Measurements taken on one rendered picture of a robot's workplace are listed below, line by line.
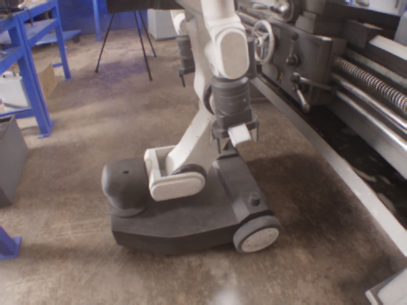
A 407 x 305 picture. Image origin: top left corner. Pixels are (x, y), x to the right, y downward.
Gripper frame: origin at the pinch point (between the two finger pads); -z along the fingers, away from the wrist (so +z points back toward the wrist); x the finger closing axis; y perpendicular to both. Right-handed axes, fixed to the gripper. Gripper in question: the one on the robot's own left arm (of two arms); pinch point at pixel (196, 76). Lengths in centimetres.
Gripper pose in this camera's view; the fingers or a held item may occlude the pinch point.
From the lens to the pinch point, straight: 107.6
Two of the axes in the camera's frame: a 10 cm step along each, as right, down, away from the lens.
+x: 9.5, -3.1, 1.0
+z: -1.7, -7.3, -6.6
